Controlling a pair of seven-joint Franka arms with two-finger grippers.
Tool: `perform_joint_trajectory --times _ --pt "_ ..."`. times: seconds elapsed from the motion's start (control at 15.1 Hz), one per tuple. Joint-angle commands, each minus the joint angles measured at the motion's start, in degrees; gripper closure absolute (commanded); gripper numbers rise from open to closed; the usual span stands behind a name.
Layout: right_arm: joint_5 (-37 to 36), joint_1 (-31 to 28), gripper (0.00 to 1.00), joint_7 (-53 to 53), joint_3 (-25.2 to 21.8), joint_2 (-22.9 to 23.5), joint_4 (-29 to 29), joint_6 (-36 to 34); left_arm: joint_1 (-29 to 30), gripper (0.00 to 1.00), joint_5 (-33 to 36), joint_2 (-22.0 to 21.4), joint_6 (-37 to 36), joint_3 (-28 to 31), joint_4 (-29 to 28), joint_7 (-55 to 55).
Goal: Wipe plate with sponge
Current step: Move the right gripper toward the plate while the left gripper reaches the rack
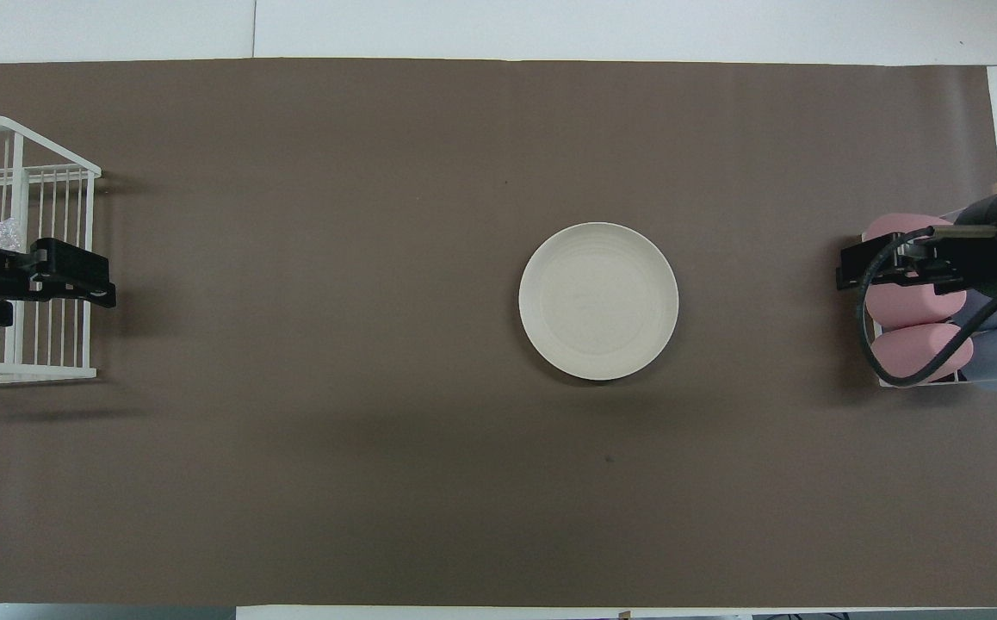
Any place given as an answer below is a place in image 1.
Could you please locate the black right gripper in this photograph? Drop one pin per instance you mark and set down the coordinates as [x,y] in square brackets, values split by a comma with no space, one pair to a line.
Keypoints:
[981,258]

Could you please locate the blue plastic cup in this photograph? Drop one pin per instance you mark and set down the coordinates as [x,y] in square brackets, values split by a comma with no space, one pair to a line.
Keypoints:
[993,362]
[985,317]

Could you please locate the brown table mat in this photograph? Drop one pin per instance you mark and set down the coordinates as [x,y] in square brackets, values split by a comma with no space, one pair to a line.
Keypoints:
[378,258]

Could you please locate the pink plastic cup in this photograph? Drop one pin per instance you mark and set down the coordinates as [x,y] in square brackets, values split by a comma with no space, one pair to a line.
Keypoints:
[890,226]
[912,310]
[920,353]

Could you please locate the cream round plate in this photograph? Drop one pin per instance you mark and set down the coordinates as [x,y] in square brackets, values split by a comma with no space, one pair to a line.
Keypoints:
[598,301]

